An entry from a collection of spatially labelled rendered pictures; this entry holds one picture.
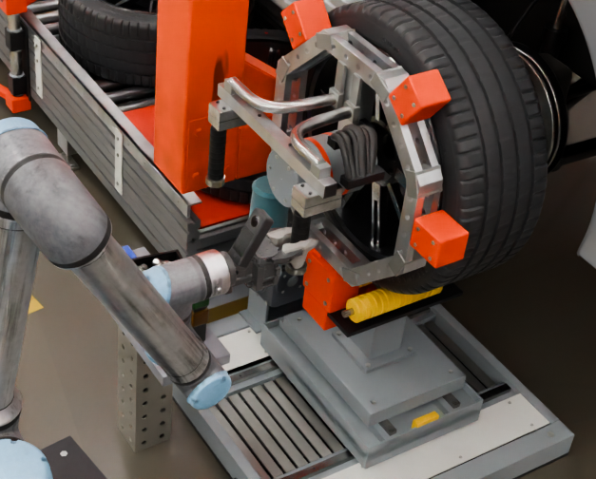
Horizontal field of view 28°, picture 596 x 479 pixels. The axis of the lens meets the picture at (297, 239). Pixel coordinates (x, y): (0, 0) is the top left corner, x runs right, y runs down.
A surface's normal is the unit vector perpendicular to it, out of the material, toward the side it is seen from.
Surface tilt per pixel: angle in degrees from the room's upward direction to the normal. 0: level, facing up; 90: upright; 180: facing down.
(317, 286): 90
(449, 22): 9
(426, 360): 0
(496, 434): 0
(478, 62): 29
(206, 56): 90
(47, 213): 61
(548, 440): 0
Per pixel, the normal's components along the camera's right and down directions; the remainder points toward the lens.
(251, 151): 0.53, 0.56
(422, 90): 0.38, -0.33
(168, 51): -0.84, 0.26
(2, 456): 0.15, -0.72
